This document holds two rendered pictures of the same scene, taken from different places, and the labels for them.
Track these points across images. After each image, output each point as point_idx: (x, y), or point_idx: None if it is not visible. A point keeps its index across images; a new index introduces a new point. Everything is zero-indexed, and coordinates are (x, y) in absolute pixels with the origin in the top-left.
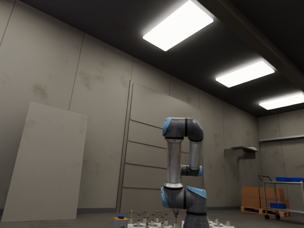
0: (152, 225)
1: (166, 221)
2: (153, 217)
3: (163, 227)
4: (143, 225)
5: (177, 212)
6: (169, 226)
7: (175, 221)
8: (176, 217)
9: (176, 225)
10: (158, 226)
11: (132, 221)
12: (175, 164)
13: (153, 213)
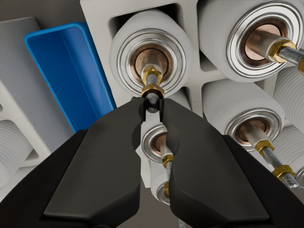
0: (258, 126)
1: (169, 151)
2: (274, 156)
3: (264, 36)
4: (263, 162)
5: (143, 114)
6: (158, 120)
7: (155, 77)
8: (156, 84)
9: (154, 60)
10: (234, 111)
11: (300, 186)
12: None
13: (288, 175)
